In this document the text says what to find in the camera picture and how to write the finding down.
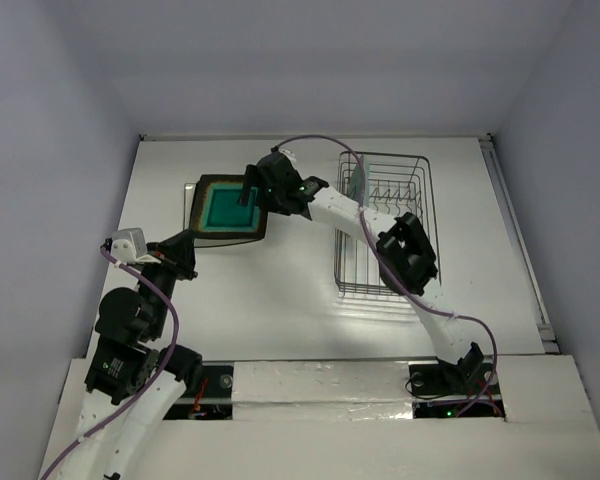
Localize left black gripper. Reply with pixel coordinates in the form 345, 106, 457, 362
140, 226, 200, 335

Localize wire dish rack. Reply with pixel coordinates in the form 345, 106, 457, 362
334, 151, 441, 302

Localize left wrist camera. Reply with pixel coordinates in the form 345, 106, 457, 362
105, 227, 159, 265

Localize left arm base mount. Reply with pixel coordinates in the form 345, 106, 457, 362
164, 363, 234, 421

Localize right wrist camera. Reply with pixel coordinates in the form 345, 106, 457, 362
270, 146, 297, 163

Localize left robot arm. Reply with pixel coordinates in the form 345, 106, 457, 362
41, 228, 203, 479

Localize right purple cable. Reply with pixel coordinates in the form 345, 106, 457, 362
274, 135, 499, 417

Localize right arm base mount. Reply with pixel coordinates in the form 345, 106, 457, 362
405, 362, 506, 419

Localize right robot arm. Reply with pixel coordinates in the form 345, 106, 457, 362
239, 149, 484, 395

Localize white square plate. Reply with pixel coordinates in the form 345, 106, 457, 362
183, 182, 265, 250

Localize light blue rectangular plate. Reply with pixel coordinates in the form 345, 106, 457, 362
341, 154, 370, 205

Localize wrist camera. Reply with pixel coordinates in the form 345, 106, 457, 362
105, 227, 159, 265
270, 146, 297, 163

